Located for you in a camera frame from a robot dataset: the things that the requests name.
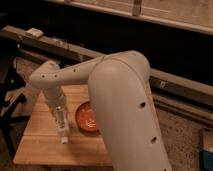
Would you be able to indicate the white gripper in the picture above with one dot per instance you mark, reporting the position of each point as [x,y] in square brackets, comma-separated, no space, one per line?
[54,98]

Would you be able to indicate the clear white bottle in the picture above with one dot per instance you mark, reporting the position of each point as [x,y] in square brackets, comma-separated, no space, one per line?
[62,124]

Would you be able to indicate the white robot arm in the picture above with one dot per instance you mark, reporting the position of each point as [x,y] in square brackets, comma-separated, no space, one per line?
[119,93]

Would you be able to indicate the orange ceramic bowl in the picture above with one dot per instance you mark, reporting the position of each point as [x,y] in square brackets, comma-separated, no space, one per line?
[85,119]

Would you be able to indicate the black tripod stand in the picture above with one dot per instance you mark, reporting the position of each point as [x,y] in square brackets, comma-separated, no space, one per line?
[10,80]

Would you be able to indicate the wooden table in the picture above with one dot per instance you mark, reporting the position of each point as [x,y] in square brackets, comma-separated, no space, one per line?
[41,145]

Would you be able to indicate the small white box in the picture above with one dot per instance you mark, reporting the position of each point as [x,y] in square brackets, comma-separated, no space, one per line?
[35,32]

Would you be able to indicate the blue white box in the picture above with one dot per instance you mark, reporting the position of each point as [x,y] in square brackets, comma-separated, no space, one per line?
[206,153]

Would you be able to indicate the grey metal rail beam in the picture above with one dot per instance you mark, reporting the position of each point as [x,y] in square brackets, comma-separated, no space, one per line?
[45,77]

